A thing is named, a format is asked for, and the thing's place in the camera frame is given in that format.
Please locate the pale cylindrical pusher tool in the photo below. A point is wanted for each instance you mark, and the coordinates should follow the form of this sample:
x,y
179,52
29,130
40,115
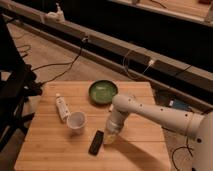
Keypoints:
x,y
109,137

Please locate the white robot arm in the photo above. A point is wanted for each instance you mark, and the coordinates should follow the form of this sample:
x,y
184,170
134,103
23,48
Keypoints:
x,y
192,125

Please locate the white paper cup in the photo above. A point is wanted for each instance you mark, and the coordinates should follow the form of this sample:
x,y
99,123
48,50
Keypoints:
x,y
76,122

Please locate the green bowl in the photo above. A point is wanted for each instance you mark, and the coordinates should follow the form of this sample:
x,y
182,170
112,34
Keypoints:
x,y
101,92

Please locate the white glue tube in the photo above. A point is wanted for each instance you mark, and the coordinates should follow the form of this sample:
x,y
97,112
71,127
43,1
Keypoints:
x,y
62,107

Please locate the blue power box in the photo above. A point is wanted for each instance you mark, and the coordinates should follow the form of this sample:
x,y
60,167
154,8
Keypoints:
x,y
177,104

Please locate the black tripod stand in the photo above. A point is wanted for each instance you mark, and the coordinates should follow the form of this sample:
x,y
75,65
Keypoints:
x,y
17,83

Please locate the grey metal rail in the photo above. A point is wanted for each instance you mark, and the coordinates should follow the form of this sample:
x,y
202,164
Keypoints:
x,y
174,54

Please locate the white clamp on rail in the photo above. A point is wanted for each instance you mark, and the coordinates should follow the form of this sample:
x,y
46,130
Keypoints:
x,y
58,15

